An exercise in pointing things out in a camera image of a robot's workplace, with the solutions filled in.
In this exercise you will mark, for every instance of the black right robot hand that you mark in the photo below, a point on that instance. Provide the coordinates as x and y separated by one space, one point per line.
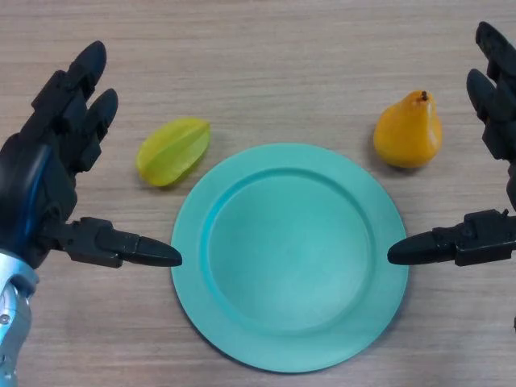
483 242

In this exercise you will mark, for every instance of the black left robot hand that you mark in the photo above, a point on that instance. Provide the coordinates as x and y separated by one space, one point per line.
32 181

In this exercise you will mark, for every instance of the yellow starfruit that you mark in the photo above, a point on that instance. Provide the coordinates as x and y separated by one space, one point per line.
173 151

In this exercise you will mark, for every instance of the green round plate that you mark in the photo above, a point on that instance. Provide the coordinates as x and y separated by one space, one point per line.
290 258

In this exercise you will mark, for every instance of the orange yellow pear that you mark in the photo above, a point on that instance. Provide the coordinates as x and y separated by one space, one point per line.
407 133

